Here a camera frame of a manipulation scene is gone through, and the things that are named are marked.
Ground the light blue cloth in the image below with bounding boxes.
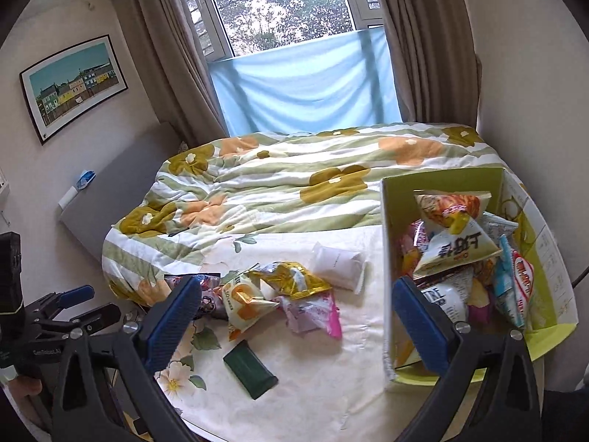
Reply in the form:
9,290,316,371
209,28,401,136

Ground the brown curtain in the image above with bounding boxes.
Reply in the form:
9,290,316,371
108,0,231,148
366,0,484,132

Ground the pile of snack packets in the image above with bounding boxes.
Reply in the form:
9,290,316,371
396,190,537,369

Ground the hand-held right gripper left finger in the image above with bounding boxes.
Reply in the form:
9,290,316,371
52,275,205,442

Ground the grey headboard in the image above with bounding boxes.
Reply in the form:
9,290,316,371
59,122,182,268

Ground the yellow white snack bag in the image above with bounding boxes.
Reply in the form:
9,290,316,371
216,274,281,341

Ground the framed houses picture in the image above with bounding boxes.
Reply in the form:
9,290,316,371
19,34,128,145

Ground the white wrapped packet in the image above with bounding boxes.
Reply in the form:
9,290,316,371
309,242,366,293

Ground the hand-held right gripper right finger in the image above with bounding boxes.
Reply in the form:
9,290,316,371
391,276,544,442

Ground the cream floral tablecloth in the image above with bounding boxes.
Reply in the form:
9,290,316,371
154,225,544,442

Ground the gold snack bag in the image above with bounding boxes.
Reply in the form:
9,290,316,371
248,262,333,302

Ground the window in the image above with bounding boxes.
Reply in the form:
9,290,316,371
177,0,385,63

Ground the floral green striped blanket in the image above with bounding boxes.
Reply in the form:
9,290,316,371
102,122,507,307

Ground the purple snack bag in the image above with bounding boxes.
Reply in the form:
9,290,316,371
164,273,226,320

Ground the green cardboard box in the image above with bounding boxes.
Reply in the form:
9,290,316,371
381,167,578,385

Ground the pink snack bag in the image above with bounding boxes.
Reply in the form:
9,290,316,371
278,292,343,340

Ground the dark green packet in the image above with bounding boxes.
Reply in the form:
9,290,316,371
223,340,279,400

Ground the person's left hand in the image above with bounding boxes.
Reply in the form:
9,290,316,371
7,374,43,397

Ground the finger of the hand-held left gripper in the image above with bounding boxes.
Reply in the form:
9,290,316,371
25,285,96,320
41,303,122,338

